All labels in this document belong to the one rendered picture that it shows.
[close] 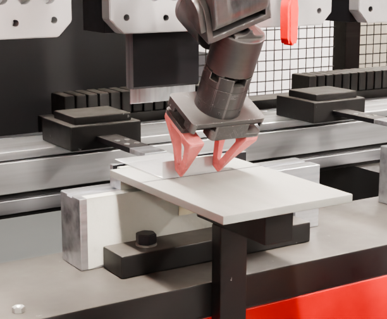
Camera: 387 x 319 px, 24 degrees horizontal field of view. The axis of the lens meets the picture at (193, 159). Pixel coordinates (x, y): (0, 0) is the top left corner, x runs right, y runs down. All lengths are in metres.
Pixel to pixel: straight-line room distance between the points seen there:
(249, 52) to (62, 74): 0.73
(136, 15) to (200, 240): 0.30
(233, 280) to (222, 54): 0.29
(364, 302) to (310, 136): 0.46
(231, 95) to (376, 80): 0.94
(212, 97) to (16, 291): 0.33
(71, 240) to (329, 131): 0.67
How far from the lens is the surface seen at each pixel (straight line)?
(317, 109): 1.63
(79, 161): 1.45
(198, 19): 0.99
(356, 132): 1.76
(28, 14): 1.09
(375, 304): 1.34
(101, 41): 1.74
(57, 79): 1.71
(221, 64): 1.04
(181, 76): 1.23
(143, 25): 1.16
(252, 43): 1.03
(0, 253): 4.19
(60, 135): 1.41
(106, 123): 1.40
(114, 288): 1.13
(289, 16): 1.24
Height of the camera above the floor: 1.26
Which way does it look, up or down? 12 degrees down
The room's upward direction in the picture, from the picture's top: straight up
